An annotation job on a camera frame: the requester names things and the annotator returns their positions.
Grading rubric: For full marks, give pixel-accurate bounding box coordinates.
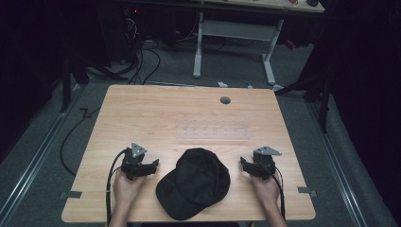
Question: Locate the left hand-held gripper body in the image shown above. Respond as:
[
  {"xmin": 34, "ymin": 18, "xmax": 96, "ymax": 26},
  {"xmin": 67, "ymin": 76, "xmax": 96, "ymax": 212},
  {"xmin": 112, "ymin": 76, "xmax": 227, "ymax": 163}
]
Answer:
[{"xmin": 120, "ymin": 142, "xmax": 149, "ymax": 182}]

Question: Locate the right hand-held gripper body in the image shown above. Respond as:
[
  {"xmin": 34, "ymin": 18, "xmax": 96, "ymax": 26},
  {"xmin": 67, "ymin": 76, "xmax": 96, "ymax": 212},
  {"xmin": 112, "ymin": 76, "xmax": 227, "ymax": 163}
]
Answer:
[{"xmin": 252, "ymin": 146, "xmax": 283, "ymax": 182}]

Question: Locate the person's right hand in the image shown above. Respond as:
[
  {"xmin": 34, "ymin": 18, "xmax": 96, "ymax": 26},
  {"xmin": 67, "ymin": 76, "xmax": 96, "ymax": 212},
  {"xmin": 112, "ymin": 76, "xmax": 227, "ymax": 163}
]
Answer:
[{"xmin": 250, "ymin": 171, "xmax": 281, "ymax": 206}]

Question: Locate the person's left hand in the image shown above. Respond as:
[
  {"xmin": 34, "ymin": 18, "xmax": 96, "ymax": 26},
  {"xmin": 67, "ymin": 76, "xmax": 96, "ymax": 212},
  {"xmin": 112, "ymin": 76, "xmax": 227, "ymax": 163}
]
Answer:
[{"xmin": 113, "ymin": 169, "xmax": 148, "ymax": 206}]

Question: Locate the black baseball cap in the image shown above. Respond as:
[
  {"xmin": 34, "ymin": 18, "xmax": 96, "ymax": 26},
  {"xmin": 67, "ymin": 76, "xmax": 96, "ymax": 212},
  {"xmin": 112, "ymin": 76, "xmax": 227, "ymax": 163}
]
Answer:
[{"xmin": 154, "ymin": 147, "xmax": 232, "ymax": 221}]

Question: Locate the clear plastic perforated sheet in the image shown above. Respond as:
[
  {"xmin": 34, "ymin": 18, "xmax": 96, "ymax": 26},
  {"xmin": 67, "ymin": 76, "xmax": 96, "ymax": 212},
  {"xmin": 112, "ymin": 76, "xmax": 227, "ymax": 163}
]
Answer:
[{"xmin": 175, "ymin": 114, "xmax": 253, "ymax": 142}]

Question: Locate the grey tape strip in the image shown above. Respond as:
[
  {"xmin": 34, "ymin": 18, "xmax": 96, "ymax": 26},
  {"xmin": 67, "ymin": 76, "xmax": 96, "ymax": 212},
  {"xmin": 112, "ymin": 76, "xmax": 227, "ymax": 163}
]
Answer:
[
  {"xmin": 59, "ymin": 190, "xmax": 83, "ymax": 200},
  {"xmin": 296, "ymin": 185, "xmax": 319, "ymax": 199}
]

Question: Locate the black stand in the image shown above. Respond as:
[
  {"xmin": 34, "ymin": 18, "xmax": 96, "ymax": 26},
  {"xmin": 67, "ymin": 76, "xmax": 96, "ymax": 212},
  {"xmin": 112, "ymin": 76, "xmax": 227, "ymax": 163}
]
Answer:
[
  {"xmin": 273, "ymin": 71, "xmax": 333, "ymax": 134},
  {"xmin": 59, "ymin": 55, "xmax": 91, "ymax": 114}
]

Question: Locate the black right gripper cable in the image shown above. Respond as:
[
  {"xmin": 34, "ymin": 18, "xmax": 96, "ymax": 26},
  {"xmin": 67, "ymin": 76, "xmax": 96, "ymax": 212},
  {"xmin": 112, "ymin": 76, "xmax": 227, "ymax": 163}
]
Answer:
[{"xmin": 260, "ymin": 160, "xmax": 287, "ymax": 220}]

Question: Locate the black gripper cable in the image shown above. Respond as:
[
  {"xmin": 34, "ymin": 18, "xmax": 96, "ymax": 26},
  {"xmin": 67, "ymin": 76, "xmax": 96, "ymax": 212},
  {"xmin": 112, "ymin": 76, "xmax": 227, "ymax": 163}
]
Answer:
[
  {"xmin": 260, "ymin": 160, "xmax": 287, "ymax": 220},
  {"xmin": 105, "ymin": 148, "xmax": 128, "ymax": 227}
]

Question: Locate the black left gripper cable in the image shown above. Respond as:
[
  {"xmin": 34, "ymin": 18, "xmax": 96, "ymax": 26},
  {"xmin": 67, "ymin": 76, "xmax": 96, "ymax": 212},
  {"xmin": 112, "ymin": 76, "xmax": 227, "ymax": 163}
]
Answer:
[{"xmin": 105, "ymin": 148, "xmax": 128, "ymax": 227}]

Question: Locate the thin black floor cable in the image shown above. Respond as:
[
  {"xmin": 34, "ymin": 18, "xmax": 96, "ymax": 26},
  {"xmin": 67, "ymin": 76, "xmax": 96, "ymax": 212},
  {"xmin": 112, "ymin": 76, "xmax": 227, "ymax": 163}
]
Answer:
[{"xmin": 59, "ymin": 106, "xmax": 102, "ymax": 178}]

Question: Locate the metal floor rail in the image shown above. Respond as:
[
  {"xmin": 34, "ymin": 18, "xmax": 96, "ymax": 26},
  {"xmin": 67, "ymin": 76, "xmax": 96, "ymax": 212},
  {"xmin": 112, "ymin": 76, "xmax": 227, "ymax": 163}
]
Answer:
[
  {"xmin": 305, "ymin": 99, "xmax": 369, "ymax": 227},
  {"xmin": 0, "ymin": 84, "xmax": 83, "ymax": 223}
]

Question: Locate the bundle of black floor cables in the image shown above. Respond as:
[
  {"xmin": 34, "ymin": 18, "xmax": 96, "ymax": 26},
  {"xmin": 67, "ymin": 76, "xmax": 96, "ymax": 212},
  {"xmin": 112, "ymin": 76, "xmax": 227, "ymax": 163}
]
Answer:
[{"xmin": 124, "ymin": 39, "xmax": 163, "ymax": 86}]

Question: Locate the desk with white frame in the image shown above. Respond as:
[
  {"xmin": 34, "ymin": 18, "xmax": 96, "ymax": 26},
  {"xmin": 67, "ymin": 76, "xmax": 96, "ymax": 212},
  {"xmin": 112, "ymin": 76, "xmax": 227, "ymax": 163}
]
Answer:
[{"xmin": 192, "ymin": 0, "xmax": 326, "ymax": 87}]

